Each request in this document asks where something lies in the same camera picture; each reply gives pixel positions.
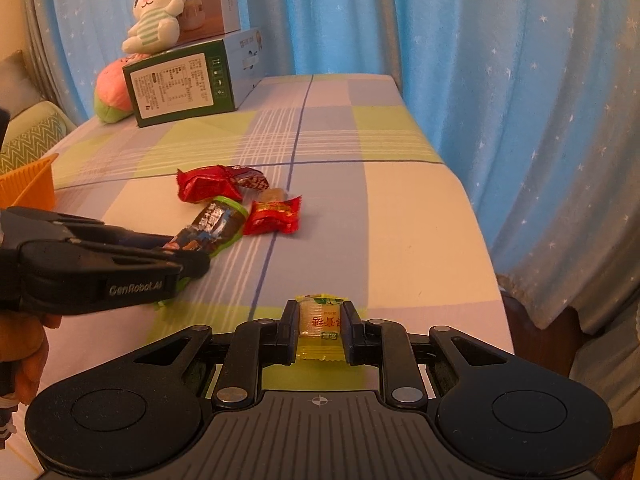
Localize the tall white cardboard box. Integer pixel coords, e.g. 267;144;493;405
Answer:
155;0;241;43

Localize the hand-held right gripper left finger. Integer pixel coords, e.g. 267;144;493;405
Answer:
132;300;301;411

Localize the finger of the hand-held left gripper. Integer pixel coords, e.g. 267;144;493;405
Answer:
0;206;172;251
22;240;211;279

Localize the pink starfish plush toy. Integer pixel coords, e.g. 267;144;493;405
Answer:
93;52;151;125

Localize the long dark green-ended snack packet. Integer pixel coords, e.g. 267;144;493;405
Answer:
155;196;249;308

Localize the white bunny plush toy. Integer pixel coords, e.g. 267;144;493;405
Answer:
121;0;195;56

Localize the green cardboard box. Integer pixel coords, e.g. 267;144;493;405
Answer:
122;27;266;128

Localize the dark brown wooden furniture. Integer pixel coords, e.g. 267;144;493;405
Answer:
497;272;583;378

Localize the orange plastic tray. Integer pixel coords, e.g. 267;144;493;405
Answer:
0;154;60;211

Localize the light green sofa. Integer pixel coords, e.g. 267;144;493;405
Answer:
0;50;78;176

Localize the small red candy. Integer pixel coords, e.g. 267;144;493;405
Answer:
243;195;304;236

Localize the grey curtain with lace trim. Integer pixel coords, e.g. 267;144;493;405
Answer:
570;305;640;428

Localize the reddish brown snack packet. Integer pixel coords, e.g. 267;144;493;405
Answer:
230;165;271;193

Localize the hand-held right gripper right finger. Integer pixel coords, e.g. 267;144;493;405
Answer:
341;300;505;408

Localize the person's left hand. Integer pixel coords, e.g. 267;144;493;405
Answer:
0;312;61;406

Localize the checked tablecloth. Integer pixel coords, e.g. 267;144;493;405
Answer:
42;74;516;396

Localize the green zigzag cushion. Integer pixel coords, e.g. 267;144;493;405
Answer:
0;110;68;176

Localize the green candy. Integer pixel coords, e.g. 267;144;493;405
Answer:
295;295;348;363

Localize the blue star curtain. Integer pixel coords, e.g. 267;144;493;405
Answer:
30;0;640;341

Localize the red snack packet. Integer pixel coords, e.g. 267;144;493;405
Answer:
176;165;243;205

